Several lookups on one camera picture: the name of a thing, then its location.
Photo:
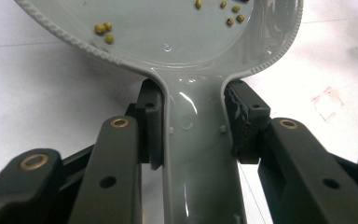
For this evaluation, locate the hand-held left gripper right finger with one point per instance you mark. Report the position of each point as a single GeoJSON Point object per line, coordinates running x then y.
{"type": "Point", "coordinates": [292, 168]}

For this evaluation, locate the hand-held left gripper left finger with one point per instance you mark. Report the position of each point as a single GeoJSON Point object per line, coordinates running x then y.
{"type": "Point", "coordinates": [118, 174]}

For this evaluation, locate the small beans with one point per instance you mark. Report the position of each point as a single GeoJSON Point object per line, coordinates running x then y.
{"type": "Point", "coordinates": [100, 29]}

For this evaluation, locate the grey dustpan with orange edge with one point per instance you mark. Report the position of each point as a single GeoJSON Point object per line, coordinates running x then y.
{"type": "Point", "coordinates": [167, 34]}

